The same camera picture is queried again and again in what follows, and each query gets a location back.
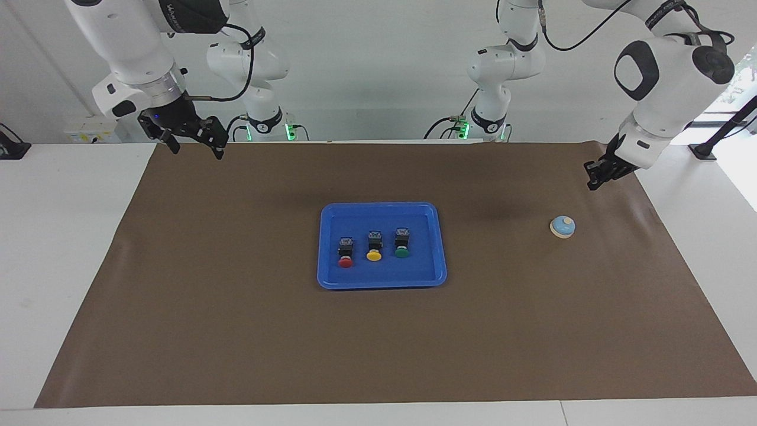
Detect black arm base cable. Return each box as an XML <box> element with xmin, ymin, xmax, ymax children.
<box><xmin>422</xmin><ymin>89</ymin><xmax>478</xmax><ymax>141</ymax></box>
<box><xmin>223</xmin><ymin>114</ymin><xmax>250</xmax><ymax>143</ymax></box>

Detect black camera stand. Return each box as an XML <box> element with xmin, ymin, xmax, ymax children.
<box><xmin>688</xmin><ymin>95</ymin><xmax>757</xmax><ymax>161</ymax></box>

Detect black right arm base cable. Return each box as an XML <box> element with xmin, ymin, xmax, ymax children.
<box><xmin>223</xmin><ymin>114</ymin><xmax>250</xmax><ymax>143</ymax></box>

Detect blue plastic tray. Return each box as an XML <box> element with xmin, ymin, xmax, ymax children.
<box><xmin>317</xmin><ymin>202</ymin><xmax>448</xmax><ymax>291</ymax></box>

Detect bright window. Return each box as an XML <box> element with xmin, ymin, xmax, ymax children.
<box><xmin>707</xmin><ymin>50</ymin><xmax>757</xmax><ymax>114</ymax></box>

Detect white box with yellow labels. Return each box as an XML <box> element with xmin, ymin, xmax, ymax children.
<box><xmin>63</xmin><ymin>115</ymin><xmax>143</xmax><ymax>144</ymax></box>

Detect light blue call bell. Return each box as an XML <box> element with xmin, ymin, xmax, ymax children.
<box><xmin>549</xmin><ymin>214</ymin><xmax>577</xmax><ymax>240</ymax></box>

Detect brown table mat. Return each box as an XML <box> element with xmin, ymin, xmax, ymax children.
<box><xmin>34</xmin><ymin>141</ymin><xmax>757</xmax><ymax>409</ymax></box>

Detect black device with cable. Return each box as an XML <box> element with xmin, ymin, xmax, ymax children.
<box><xmin>0</xmin><ymin>122</ymin><xmax>32</xmax><ymax>161</ymax></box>

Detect black left arm base cable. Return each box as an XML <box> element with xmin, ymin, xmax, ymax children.
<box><xmin>422</xmin><ymin>89</ymin><xmax>478</xmax><ymax>141</ymax></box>

